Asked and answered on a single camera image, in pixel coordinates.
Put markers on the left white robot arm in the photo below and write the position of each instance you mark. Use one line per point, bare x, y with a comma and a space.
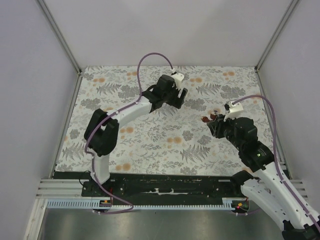
101, 134

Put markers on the right aluminium frame post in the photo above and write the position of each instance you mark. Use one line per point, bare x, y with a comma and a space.
277, 32

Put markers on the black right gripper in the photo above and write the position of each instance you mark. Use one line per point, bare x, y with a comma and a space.
215, 126

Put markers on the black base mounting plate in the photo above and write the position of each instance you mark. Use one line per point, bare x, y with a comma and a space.
165, 189

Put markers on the white slotted cable duct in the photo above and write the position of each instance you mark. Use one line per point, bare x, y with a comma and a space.
97, 204

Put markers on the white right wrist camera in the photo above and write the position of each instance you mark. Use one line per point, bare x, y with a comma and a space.
232, 110

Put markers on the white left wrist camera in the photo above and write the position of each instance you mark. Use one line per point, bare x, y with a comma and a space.
178, 78

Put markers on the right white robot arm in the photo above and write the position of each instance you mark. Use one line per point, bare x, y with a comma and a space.
267, 185

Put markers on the left aluminium frame post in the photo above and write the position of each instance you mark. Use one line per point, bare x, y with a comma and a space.
59, 35

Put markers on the floral patterned table mat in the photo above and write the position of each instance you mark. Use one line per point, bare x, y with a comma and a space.
167, 141

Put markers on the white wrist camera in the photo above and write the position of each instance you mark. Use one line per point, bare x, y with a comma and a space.
232, 110
178, 78

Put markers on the aluminium frame post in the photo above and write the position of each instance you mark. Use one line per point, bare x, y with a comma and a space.
277, 32
59, 35

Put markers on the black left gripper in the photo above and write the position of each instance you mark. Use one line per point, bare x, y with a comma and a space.
177, 102

